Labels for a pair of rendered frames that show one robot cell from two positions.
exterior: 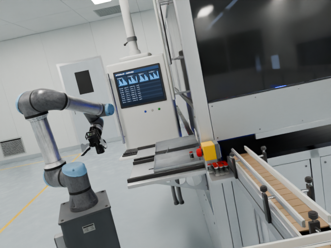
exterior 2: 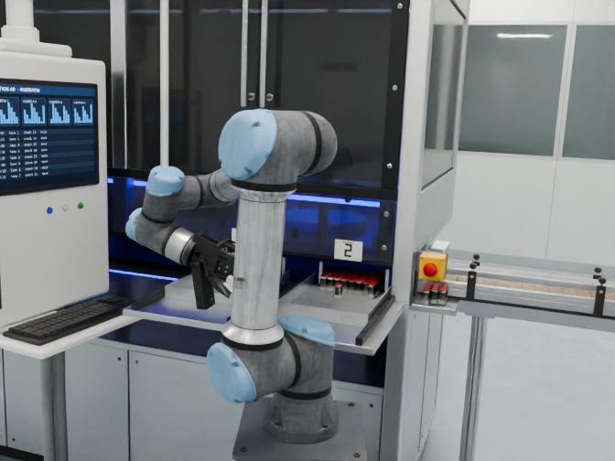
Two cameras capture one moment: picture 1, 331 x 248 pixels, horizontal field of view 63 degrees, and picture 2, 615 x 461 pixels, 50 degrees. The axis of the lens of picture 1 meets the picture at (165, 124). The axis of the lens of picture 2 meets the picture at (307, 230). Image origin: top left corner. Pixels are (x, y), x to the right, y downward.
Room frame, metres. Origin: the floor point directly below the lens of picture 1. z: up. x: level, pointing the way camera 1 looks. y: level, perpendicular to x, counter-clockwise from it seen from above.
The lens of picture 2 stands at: (1.01, 1.73, 1.45)
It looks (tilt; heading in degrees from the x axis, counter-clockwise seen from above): 11 degrees down; 287
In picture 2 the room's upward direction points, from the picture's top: 2 degrees clockwise
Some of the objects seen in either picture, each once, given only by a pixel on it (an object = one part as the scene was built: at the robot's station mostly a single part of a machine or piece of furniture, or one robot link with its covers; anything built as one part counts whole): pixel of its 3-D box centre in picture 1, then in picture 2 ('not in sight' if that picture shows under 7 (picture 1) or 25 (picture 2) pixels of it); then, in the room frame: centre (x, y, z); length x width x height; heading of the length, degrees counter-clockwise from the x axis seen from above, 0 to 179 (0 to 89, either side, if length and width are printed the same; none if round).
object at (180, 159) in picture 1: (184, 159); (338, 297); (1.46, -0.06, 0.90); 0.34 x 0.26 x 0.04; 89
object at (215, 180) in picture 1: (224, 174); (436, 304); (1.20, -0.22, 0.87); 0.14 x 0.13 x 0.02; 89
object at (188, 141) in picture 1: (180, 144); (231, 283); (1.80, -0.07, 0.90); 0.34 x 0.26 x 0.04; 89
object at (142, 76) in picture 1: (145, 100); (26, 179); (2.38, 0.13, 1.19); 0.50 x 0.19 x 0.78; 81
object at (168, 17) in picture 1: (176, 53); (192, 79); (2.00, -0.18, 1.50); 0.47 x 0.01 x 0.59; 179
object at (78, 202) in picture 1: (82, 196); (302, 403); (1.38, 0.51, 0.84); 0.15 x 0.15 x 0.10
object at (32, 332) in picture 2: (147, 149); (78, 316); (2.17, 0.19, 0.82); 0.40 x 0.14 x 0.02; 81
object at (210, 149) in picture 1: (210, 150); (433, 265); (1.21, -0.18, 0.99); 0.08 x 0.07 x 0.07; 89
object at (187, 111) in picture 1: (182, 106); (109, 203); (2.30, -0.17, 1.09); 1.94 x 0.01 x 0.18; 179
